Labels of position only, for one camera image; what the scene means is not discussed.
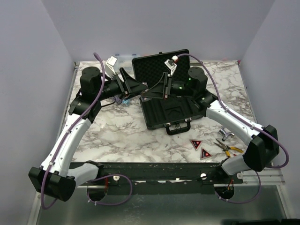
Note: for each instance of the clear plastic organizer box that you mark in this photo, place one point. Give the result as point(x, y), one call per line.
point(125, 60)

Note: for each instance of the yellow handled pliers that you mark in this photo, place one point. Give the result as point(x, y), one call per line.
point(226, 148)

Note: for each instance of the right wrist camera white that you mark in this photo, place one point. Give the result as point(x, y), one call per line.
point(171, 64)

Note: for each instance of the purple poker chip stack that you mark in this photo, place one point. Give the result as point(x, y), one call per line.
point(118, 100)

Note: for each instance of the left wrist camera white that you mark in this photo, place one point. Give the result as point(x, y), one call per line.
point(109, 66)

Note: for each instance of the light blue poker chip stack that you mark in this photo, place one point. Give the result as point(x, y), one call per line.
point(127, 102)

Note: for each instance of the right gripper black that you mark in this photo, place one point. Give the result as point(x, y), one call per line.
point(159, 91)

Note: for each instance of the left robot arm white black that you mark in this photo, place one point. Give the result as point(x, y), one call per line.
point(53, 177)

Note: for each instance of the upper triangular red black card box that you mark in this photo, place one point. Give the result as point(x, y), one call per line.
point(196, 143)

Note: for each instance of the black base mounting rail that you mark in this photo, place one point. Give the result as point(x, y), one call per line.
point(165, 178)

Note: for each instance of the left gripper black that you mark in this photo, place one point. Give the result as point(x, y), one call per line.
point(132, 86)

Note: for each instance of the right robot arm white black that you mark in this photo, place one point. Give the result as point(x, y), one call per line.
point(260, 141)

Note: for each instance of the lower triangular red black card box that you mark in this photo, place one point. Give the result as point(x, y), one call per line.
point(204, 154)

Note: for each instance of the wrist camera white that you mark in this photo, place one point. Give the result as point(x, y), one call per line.
point(109, 66)
point(171, 64)

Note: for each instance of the dark metal cylinder rod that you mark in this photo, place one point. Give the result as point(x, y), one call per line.
point(199, 63)

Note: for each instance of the triangular red black card box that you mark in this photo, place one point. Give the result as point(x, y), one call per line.
point(196, 143)
point(204, 154)

